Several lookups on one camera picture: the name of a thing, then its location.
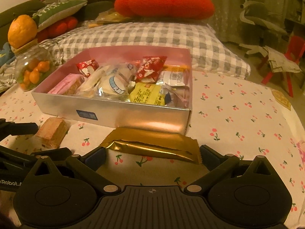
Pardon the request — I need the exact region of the brown wafer packet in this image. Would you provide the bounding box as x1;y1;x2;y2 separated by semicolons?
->
36;117;69;149

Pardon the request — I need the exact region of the large red white snack packet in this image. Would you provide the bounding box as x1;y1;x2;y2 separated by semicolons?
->
135;56;168;83

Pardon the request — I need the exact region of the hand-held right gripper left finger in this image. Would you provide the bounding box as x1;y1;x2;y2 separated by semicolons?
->
32;146;121;195

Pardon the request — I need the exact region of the yellow snack packet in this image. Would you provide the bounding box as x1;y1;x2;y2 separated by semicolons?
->
129;82;167;106

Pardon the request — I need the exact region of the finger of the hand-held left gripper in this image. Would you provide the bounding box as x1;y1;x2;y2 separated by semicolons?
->
0;118;39;140
0;145;73;166

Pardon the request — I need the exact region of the small red snack packet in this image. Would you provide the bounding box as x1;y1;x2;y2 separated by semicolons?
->
76;58;100;77

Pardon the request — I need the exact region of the cherry print bedsheet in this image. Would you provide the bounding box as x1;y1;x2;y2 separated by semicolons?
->
0;70;305;229

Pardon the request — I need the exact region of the small red plush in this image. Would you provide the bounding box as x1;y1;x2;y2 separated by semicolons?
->
36;16;79;42

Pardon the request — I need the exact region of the green leaf pattern cushion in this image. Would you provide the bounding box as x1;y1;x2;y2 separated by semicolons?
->
32;0;87;31

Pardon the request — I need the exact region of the silver box with pink inside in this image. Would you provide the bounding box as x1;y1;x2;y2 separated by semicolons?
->
31;45;193;135

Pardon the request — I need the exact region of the clear white wafer packet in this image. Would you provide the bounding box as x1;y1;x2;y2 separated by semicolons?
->
79;64;112;98

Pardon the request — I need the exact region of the yellow plastic packet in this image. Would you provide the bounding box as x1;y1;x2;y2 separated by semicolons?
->
88;8;130;28

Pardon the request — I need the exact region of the pile of small oranges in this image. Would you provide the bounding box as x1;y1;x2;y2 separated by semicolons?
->
19;60;51;90

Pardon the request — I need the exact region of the white orange snack packet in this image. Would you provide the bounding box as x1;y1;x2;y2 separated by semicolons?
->
158;64;191;86

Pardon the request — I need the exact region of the glass jar with orange lid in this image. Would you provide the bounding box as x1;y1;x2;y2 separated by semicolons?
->
8;14;51;91

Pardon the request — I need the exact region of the white blue snack packet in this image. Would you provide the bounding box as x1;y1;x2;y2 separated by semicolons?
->
98;61;140;101

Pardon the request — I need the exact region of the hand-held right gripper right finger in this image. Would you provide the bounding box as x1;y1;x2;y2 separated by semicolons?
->
183;145;274;194

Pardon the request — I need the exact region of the red plastic chair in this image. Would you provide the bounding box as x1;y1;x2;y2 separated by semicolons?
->
256;36;305;98

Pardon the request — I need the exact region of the red tomato cushion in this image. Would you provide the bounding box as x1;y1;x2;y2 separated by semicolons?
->
114;0;215;19

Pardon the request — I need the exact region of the crumpled beige paper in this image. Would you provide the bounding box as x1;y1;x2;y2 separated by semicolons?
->
261;46;302;73

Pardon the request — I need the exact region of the grey checked pillow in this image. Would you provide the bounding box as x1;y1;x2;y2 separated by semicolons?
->
39;23;251;79

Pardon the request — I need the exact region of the pink snack packet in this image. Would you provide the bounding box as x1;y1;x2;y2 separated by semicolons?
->
47;73;85;96

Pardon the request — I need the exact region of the grey office chair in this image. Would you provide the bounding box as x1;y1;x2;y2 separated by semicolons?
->
238;0;290;55

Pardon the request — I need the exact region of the grey checked quilt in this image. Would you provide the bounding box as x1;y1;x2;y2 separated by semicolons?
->
0;64;24;93

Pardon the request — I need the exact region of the gold snack packet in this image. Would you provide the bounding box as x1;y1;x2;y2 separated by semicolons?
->
99;127;202;164

